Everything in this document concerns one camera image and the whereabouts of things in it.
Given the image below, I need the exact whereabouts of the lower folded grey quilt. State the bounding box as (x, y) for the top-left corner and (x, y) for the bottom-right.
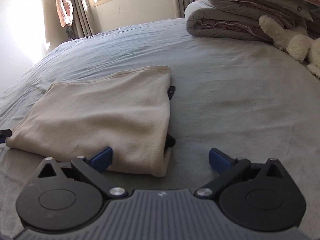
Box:
(184, 1), (273, 43)

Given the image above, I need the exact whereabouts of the beige black raglan bear shirt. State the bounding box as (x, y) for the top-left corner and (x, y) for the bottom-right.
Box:
(6, 66), (171, 177)

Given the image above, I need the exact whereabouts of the upper folded grey quilt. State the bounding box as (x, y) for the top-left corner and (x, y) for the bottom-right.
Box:
(202, 0), (319, 36)

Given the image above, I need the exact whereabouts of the grey left window curtain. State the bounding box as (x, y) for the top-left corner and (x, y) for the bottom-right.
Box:
(71, 0), (97, 38)

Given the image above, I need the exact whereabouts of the pink hanging cloth bag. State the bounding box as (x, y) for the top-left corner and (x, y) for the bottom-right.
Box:
(56, 0), (74, 28)

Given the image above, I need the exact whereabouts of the grey bed sheet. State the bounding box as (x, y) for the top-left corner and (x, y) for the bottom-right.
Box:
(1, 19), (319, 239)

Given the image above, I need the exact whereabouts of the folded grey quilt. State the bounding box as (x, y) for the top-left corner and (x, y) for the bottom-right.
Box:
(202, 0), (319, 36)
(184, 1), (273, 43)

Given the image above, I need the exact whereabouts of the white plush toy dog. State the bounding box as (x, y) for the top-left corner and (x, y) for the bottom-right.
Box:
(259, 16), (320, 79)

